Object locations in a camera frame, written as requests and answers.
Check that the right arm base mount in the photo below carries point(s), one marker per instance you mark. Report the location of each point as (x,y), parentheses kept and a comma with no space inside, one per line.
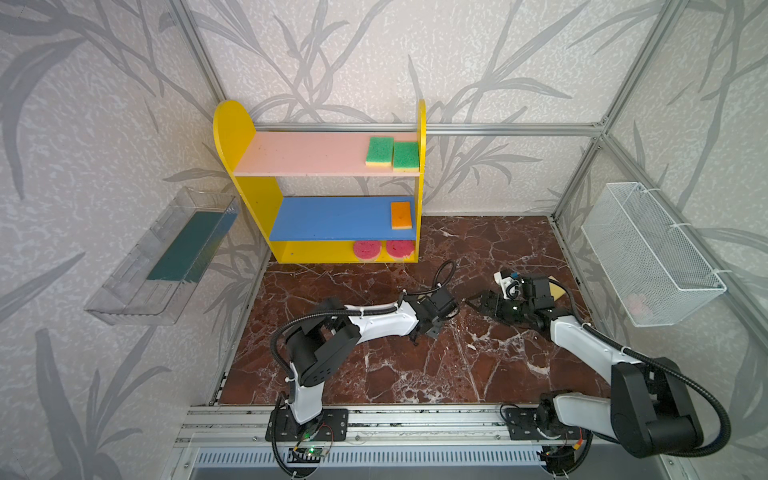
(522,423)

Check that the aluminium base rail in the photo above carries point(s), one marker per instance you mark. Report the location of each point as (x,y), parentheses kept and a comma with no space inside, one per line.
(377,435)

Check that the yellow sponge right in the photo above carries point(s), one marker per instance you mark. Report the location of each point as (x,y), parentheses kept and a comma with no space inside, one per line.
(556,291)

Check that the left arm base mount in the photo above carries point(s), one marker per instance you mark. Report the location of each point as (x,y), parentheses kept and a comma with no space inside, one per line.
(330,425)

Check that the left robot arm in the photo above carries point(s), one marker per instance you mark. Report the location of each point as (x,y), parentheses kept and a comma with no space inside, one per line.
(311,348)

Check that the orange sponge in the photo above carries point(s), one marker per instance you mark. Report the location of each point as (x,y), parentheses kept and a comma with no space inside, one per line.
(401,215)

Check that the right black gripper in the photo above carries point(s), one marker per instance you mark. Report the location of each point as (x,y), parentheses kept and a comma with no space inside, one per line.
(497,306)

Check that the white wire mesh basket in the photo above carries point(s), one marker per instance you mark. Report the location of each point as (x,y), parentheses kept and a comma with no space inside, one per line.
(643,250)

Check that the yellow sponge green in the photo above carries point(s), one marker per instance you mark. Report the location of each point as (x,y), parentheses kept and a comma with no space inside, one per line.
(406,157)

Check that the clear plastic wall bin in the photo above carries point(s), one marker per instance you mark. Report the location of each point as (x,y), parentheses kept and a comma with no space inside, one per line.
(155,281)

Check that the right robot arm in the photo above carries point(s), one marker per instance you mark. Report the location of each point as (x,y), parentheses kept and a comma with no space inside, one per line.
(652,409)

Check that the pink object in basket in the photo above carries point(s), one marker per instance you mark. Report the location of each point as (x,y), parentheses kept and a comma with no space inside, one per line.
(637,307)

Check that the green top sponge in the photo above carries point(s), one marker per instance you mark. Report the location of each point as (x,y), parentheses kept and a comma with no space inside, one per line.
(380,151)

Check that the pink round sponge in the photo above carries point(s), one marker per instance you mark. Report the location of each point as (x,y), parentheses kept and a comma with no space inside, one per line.
(367,250)
(400,249)

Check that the yellow shelf pink blue boards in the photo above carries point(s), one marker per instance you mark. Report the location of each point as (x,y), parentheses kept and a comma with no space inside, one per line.
(317,229)

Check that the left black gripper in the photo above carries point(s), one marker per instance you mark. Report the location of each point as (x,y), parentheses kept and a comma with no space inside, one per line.
(440,302)

